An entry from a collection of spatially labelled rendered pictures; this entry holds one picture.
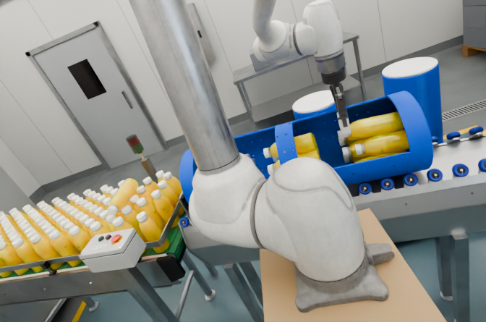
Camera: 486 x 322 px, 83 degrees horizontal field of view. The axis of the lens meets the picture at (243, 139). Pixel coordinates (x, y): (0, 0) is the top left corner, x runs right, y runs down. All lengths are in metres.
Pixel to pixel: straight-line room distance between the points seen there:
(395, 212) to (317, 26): 0.70
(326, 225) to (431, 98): 1.45
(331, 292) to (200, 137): 0.40
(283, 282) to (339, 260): 0.18
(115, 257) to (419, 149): 1.09
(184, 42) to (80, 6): 4.35
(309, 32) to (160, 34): 0.49
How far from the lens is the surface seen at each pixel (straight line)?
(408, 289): 0.67
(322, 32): 0.89
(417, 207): 1.16
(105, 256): 1.20
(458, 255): 1.46
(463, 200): 1.20
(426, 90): 1.83
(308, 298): 0.66
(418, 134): 0.99
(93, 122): 5.22
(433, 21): 5.19
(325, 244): 0.54
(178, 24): 0.55
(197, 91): 0.55
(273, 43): 0.90
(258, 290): 1.83
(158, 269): 1.35
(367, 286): 0.65
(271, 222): 0.55
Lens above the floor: 1.67
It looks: 24 degrees down
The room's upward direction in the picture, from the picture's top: 23 degrees counter-clockwise
